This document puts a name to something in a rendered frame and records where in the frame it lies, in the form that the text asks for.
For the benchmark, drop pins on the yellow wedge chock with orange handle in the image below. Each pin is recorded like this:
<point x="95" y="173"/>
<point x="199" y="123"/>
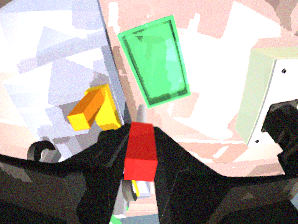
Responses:
<point x="97" y="104"/>

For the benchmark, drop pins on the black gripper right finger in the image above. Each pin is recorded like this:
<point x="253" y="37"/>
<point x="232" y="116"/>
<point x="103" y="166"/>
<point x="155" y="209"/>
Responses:
<point x="189" y="192"/>

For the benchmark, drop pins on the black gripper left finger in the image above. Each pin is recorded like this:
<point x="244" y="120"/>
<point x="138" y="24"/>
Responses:
<point x="79" y="190"/>

